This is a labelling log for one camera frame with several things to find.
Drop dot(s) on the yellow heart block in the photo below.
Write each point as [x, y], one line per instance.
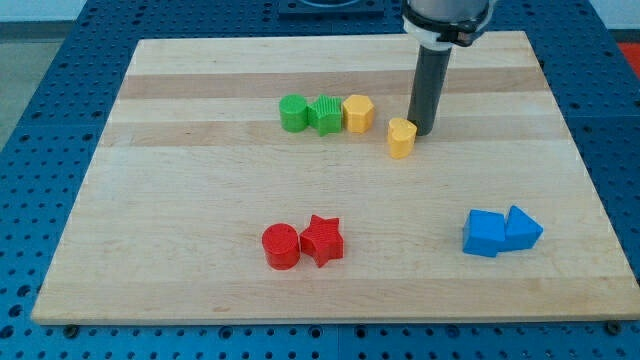
[401, 134]

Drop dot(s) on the light wooden board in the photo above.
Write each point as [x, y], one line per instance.
[193, 165]

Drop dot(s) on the green star block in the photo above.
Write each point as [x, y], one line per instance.
[325, 115]

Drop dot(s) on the red cylinder block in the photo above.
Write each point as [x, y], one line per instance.
[280, 243]

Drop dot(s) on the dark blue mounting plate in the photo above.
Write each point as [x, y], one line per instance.
[305, 9]

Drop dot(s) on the yellow hexagon block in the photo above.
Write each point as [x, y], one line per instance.
[358, 113]

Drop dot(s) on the green cylinder block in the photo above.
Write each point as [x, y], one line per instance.
[293, 113]

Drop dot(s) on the blue cube block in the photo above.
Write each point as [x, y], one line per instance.
[483, 233]

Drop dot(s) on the red star block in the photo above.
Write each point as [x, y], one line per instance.
[322, 240]

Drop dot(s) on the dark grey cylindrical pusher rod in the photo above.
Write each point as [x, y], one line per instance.
[429, 76]

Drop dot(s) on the blue triangle block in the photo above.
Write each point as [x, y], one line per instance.
[521, 230]

